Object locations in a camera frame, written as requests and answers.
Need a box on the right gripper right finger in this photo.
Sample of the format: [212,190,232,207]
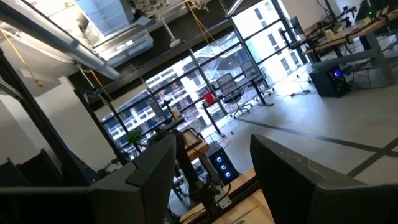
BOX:
[250,134,398,224]

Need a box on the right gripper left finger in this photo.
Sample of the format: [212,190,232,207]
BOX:
[0,134,177,224]

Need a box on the black computer tower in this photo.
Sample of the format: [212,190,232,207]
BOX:
[310,64,351,98]

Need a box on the small green background plant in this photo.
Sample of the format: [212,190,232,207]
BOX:
[126,129,143,144]

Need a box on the small wooden side table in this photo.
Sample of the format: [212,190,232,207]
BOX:
[182,128,210,162]

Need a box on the long wooden workbench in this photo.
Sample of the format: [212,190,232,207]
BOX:
[302,8,398,86]

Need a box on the black rig upright post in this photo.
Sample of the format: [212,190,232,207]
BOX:
[0,49,94,187]

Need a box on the black mesh office chair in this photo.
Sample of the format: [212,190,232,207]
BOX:
[216,72,253,118]
[239,58,276,96]

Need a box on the yellow jar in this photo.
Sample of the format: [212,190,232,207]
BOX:
[170,106,182,121]

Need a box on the black standing desk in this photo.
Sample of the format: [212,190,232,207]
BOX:
[200,73,275,138]

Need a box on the red container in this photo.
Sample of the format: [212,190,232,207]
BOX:
[203,91,216,107]

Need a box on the yellow hanging cable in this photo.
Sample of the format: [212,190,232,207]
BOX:
[185,0,216,45]
[0,29,44,88]

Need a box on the computer tower with blue rings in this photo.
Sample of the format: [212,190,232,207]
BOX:
[207,144,241,185]

